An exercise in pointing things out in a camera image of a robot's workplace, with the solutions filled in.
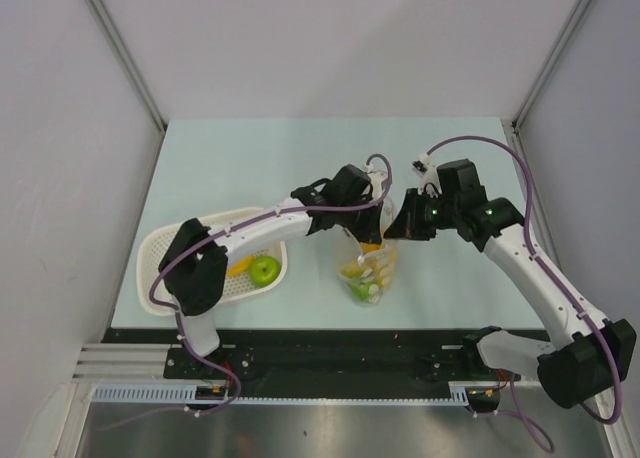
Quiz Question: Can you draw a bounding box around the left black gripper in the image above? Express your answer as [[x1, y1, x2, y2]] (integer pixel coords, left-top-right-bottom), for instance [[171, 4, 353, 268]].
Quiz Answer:
[[336, 194, 383, 245]]

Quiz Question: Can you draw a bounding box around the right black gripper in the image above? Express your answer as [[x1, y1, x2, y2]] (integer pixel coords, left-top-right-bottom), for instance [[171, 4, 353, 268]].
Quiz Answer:
[[385, 187, 460, 241]]

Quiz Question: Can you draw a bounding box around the clear zip top bag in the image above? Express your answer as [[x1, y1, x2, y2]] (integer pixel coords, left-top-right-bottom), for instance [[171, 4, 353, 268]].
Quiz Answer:
[[336, 229, 398, 306]]

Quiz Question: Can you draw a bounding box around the green fake apple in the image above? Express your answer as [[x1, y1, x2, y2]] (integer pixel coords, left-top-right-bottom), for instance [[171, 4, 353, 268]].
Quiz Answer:
[[248, 255, 281, 288]]

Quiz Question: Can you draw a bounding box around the yellow fake bell pepper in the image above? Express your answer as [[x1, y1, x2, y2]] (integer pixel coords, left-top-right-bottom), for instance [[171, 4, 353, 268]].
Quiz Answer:
[[226, 257, 252, 277]]

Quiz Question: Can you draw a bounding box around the orange fake fruit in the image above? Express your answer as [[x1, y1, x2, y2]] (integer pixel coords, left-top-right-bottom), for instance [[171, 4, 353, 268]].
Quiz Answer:
[[360, 243, 387, 254]]

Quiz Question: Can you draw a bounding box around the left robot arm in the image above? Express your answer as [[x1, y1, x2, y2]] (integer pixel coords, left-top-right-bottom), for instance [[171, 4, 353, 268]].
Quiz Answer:
[[149, 164, 392, 378]]

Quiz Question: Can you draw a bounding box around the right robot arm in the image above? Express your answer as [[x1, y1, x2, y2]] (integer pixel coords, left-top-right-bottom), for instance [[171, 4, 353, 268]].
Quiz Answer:
[[384, 155, 637, 409]]

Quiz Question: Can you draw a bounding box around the yellow fake banana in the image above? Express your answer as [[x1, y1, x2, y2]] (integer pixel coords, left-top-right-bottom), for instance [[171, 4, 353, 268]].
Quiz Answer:
[[339, 260, 366, 279]]

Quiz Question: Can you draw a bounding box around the green fake lime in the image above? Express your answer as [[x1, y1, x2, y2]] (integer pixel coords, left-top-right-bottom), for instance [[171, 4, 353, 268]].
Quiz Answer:
[[349, 283, 372, 302]]

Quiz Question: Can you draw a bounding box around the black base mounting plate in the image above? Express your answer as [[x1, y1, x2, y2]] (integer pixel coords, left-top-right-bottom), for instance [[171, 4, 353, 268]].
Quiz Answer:
[[102, 327, 556, 402]]

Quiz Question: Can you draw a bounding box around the white perforated plastic basket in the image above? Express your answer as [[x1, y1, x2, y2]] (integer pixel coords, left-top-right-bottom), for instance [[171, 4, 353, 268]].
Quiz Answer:
[[136, 207, 288, 316]]

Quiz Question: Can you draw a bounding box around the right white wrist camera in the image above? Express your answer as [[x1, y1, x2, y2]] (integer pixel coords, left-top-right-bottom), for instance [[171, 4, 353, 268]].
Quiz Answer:
[[412, 152, 440, 198]]

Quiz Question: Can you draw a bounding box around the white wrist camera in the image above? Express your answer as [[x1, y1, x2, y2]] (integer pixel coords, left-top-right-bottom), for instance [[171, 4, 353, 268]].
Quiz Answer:
[[412, 152, 440, 198], [364, 164, 389, 201]]

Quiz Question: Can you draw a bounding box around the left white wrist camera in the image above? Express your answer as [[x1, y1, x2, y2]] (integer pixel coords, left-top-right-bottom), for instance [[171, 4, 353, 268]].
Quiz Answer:
[[364, 164, 389, 201]]

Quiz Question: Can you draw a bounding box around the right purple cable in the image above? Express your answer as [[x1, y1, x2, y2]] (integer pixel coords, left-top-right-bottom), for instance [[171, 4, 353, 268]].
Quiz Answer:
[[427, 135, 626, 425]]

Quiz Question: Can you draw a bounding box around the purple cable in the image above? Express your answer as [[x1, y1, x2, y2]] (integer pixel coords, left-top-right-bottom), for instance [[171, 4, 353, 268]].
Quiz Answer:
[[148, 153, 392, 379], [427, 135, 626, 425]]

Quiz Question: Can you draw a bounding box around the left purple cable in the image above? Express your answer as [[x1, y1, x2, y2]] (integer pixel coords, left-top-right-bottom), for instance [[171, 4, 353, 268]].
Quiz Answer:
[[148, 153, 392, 379]]

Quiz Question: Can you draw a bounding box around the white slotted cable duct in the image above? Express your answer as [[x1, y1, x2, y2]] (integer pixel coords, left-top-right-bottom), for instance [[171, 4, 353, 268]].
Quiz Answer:
[[91, 383, 486, 408]]

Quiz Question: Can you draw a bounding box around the right aluminium frame post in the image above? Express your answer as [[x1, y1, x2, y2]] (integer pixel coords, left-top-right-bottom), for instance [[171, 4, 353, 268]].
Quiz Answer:
[[510, 0, 597, 132]]

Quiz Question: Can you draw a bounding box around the aluminium frame post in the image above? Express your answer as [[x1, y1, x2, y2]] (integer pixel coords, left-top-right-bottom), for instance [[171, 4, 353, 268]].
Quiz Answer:
[[510, 0, 597, 132], [84, 0, 168, 136]]

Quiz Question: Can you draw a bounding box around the left aluminium frame post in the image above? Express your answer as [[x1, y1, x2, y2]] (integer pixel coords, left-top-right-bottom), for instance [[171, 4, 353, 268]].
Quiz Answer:
[[84, 0, 168, 136]]

